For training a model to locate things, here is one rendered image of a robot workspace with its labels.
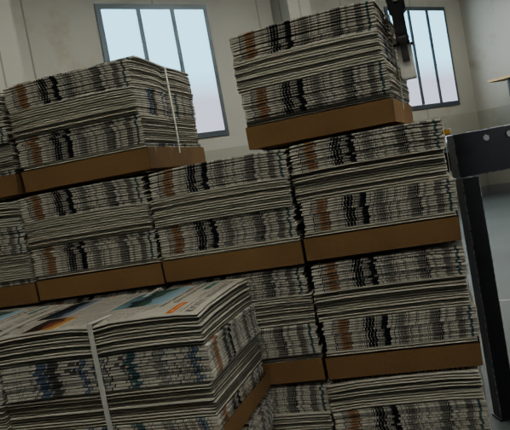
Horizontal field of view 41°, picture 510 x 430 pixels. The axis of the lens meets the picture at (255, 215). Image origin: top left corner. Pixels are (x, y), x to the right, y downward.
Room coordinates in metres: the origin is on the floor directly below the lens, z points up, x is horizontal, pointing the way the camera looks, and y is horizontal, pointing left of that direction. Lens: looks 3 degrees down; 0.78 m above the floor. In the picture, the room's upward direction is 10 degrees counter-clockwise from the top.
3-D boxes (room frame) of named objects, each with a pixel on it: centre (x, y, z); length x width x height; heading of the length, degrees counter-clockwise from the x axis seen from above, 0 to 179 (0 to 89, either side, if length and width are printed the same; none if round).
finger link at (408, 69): (1.40, -0.36, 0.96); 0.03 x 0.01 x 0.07; 75
